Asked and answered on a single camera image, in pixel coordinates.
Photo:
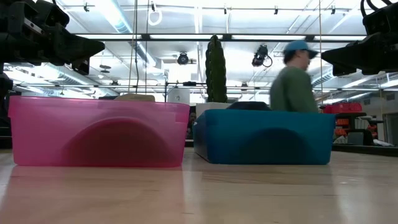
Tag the green cactus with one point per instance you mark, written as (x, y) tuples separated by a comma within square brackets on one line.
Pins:
[(216, 71)]

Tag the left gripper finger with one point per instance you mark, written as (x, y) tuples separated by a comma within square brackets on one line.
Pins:
[(77, 46), (53, 14)]

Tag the blue denim hat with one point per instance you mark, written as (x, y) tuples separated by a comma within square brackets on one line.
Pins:
[(248, 106)]

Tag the person's blue cap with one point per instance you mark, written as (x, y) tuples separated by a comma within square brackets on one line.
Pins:
[(297, 46)]

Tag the black overhead frame beam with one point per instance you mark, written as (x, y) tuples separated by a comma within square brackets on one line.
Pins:
[(186, 37)]

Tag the red crate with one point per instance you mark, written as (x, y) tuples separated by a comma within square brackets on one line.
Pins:
[(342, 107)]

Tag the tan hat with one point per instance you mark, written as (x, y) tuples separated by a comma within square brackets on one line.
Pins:
[(135, 97)]

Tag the blue plastic bin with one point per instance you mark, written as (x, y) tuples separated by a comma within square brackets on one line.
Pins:
[(267, 137)]

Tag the person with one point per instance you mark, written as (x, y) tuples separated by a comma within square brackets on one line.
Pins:
[(292, 90)]

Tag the black aluminium table frame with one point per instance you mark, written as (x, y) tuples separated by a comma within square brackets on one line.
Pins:
[(367, 150)]

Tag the white box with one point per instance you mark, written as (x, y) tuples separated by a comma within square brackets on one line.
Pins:
[(178, 96)]

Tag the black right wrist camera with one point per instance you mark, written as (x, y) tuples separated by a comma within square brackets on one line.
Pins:
[(381, 20)]

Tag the pink translucent plastic bin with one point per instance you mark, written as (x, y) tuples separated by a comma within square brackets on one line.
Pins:
[(93, 130)]

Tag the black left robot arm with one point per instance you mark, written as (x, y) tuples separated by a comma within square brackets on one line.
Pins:
[(4, 109)]

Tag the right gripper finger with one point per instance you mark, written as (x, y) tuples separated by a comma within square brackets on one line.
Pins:
[(339, 59), (371, 53)]

